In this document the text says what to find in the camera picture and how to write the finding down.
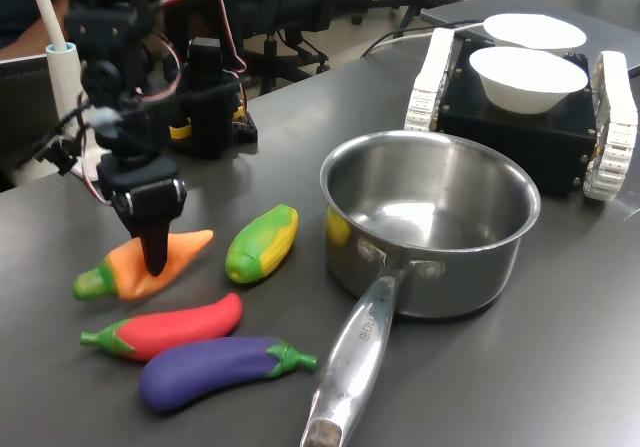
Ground orange toy carrot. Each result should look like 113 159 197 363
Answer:
73 229 215 302

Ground black yellow table clamp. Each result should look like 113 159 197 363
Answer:
167 114 196 143

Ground red toy chilli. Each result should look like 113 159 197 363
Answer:
79 292 244 363

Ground green yellow toy corn cob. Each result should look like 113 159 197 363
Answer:
223 203 300 285

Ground purple toy aubergine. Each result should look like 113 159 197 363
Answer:
138 335 319 415

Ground dark grey laptop lid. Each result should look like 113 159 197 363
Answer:
0 54 66 188

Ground black vehicle with white tracks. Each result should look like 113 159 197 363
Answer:
403 26 640 202

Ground white bowl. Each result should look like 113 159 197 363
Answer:
468 46 589 116
482 13 588 52

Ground white post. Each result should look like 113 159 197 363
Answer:
24 0 109 181

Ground red white servo wires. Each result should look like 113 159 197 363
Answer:
144 0 249 118

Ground steel pan with long handle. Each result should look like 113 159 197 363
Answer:
299 129 542 447

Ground thin white cable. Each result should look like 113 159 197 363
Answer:
359 20 486 59

